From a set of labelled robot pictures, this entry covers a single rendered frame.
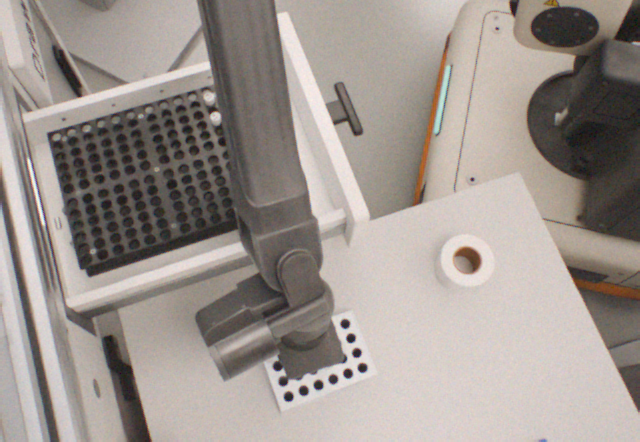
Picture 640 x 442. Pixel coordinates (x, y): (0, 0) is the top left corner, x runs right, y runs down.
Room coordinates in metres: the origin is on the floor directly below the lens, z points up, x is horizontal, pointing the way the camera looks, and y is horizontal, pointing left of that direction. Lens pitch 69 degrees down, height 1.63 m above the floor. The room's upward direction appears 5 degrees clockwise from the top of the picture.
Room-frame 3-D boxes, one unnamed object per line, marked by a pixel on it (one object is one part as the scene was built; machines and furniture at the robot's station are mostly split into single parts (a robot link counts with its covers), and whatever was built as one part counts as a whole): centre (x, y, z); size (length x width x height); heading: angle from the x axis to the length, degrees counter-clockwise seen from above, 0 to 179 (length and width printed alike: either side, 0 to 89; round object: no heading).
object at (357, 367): (0.12, -0.01, 0.78); 0.12 x 0.08 x 0.04; 116
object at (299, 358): (0.14, 0.01, 0.92); 0.10 x 0.07 x 0.07; 24
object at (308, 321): (0.13, 0.01, 0.98); 0.07 x 0.06 x 0.07; 123
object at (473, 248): (0.26, -0.20, 0.78); 0.07 x 0.07 x 0.04
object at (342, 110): (0.40, -0.01, 0.91); 0.07 x 0.04 x 0.01; 24
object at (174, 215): (0.30, 0.19, 0.87); 0.22 x 0.18 x 0.06; 114
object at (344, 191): (0.39, 0.01, 0.87); 0.29 x 0.02 x 0.11; 24
